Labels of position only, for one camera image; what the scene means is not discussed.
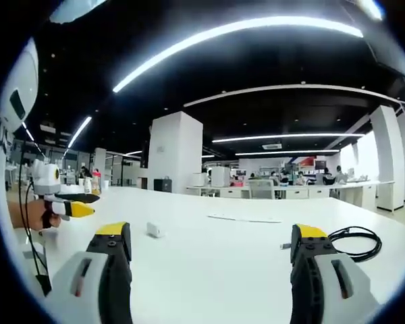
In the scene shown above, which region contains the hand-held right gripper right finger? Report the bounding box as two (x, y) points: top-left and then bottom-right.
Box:
(289, 223), (382, 324)

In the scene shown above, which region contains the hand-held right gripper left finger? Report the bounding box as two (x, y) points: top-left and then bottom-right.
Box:
(47, 221), (134, 324)

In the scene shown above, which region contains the black Type-C cable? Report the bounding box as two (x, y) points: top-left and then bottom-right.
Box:
(279, 226), (383, 263)

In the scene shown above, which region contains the white charger adapter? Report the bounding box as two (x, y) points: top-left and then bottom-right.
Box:
(145, 221), (167, 239)

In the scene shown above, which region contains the white desk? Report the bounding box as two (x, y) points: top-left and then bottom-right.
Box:
(16, 186), (405, 324)

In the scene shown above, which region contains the person's left hand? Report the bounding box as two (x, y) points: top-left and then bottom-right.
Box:
(30, 198), (62, 232)

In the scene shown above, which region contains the person's white shirt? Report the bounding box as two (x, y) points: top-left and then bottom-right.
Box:
(0, 113), (48, 298)

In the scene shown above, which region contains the black box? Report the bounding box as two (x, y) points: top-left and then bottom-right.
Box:
(153, 178), (173, 194)

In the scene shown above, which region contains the row of white office desks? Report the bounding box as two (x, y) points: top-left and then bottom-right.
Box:
(185, 180), (396, 212)

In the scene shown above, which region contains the flat white paper strip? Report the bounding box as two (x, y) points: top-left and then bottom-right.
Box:
(207, 213), (284, 224)

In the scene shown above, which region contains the white chest-worn device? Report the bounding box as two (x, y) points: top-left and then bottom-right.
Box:
(0, 36), (41, 135)

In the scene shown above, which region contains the white mesh office chair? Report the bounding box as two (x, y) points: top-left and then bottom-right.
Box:
(248, 179), (277, 200)

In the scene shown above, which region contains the white cabinet box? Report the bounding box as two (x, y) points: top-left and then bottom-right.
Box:
(210, 166), (231, 188)

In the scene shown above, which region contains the long ceiling light strip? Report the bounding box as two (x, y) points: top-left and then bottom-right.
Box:
(112, 15), (365, 95)

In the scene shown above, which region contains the black device cable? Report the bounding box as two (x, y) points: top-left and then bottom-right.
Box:
(19, 140), (53, 297)

